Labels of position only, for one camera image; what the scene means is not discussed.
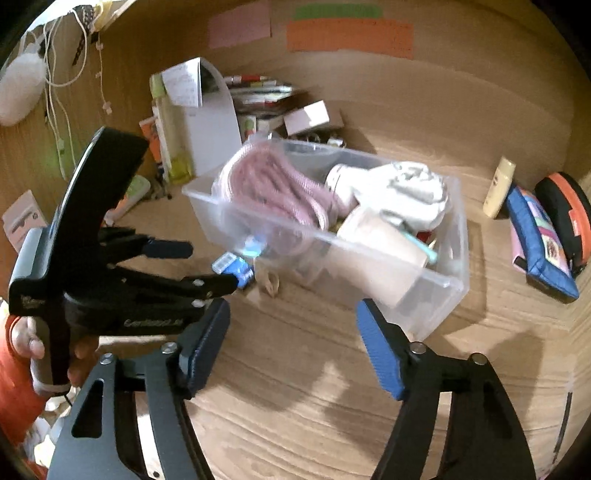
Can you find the beaded hanging string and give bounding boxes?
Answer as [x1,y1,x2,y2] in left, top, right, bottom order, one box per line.
[95,41,115,115]

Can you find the white plastic bottle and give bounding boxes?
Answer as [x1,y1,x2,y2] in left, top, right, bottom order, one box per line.
[325,164,370,207]

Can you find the orange sticky note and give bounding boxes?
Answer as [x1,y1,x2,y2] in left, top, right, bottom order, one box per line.
[286,18,415,60]

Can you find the white folded cloth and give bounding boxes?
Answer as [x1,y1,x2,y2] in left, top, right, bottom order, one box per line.
[353,161,451,229]

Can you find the white file holder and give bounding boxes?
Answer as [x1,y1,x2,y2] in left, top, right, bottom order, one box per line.
[185,58,243,178]

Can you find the small white cardboard box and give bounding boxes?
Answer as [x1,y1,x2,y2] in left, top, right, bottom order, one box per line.
[283,100,345,137]

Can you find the blue card packet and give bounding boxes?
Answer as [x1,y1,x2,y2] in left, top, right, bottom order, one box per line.
[211,253,256,291]

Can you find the clear plastic storage bin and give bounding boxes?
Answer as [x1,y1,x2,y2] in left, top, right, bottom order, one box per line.
[181,134,471,340]

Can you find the blue patchwork pencil case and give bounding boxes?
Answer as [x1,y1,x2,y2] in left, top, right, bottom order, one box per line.
[505,185,580,303]

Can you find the person's left hand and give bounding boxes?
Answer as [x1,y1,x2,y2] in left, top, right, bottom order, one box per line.
[10,318,100,387]

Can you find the yellow-green booklets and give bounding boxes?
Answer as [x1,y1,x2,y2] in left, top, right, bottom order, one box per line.
[150,74,195,185]

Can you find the small beige object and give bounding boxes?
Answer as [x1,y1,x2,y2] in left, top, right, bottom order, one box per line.
[256,270,281,297]

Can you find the green sticky note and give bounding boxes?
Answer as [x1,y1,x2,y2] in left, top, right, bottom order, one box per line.
[293,4,384,21]

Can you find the white note paper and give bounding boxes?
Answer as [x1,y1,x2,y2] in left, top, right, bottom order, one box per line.
[161,62,204,108]

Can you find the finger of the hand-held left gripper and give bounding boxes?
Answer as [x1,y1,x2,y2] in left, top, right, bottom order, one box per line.
[108,265,238,308]
[99,226,194,265]

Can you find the pink coiled cord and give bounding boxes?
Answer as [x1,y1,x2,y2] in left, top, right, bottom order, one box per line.
[217,141,352,232]

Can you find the pink sticky note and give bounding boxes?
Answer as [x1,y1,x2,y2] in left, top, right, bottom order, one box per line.
[208,0,272,49]

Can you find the black and orange case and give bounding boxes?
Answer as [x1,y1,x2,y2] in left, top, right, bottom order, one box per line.
[534,172,591,278]

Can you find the white plush toy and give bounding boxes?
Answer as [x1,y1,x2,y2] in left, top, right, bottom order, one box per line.
[0,44,48,126]

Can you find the mint and white stick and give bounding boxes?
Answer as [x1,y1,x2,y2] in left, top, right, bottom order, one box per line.
[402,231,439,265]

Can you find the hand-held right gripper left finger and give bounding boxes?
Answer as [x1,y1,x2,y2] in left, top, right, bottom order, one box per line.
[46,299,232,480]

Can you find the pile of metal clips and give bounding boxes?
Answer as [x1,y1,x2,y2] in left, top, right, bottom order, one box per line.
[288,129,348,149]

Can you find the pale green case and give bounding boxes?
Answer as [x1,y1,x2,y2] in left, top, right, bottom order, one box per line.
[104,175,152,223]

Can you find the cream plastic tube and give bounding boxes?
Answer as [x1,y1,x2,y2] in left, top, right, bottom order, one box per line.
[482,157,517,219]

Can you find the person's left forearm orange sleeve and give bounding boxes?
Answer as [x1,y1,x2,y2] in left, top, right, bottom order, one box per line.
[0,314,52,446]

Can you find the beige paper roll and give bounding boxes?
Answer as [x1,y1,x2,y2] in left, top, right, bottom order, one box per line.
[325,205,439,311]

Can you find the stack of books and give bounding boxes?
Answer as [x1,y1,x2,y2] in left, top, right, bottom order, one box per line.
[226,74,296,134]

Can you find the white hanging cable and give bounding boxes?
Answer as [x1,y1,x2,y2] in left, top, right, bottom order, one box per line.
[44,18,78,182]

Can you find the woven hanging strap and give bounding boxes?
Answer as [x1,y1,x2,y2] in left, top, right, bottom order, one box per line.
[69,4,101,66]

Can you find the orange booklet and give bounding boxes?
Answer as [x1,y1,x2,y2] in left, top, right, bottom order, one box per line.
[139,117,163,163]

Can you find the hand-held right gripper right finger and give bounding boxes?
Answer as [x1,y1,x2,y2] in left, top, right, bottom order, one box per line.
[355,298,539,480]

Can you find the white labelled box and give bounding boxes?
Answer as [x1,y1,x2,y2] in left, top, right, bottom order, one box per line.
[2,189,47,253]

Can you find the wooden desktop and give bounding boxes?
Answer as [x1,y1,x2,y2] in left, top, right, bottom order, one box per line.
[0,106,588,480]

